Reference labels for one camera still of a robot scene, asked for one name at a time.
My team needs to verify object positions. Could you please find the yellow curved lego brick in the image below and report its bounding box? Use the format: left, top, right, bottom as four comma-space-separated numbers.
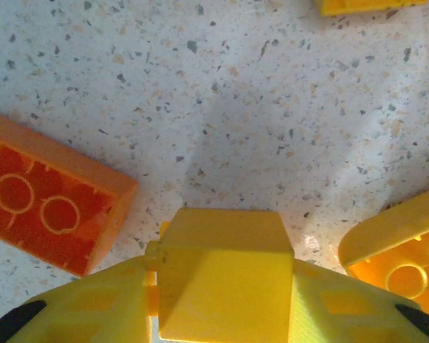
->
337, 185, 429, 322

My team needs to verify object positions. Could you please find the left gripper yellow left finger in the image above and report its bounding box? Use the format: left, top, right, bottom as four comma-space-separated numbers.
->
0, 254, 159, 343

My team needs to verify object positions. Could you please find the yellow tall lego brick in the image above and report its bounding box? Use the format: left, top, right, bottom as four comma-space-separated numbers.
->
313, 0, 429, 17

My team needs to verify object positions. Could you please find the orange long lego brick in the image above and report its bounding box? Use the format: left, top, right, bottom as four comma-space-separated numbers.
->
0, 109, 139, 278

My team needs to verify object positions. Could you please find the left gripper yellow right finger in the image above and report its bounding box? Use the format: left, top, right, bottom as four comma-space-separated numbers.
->
288, 258, 429, 343

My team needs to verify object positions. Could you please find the large yellow sloped lego brick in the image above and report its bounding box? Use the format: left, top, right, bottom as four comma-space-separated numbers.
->
145, 208, 296, 342

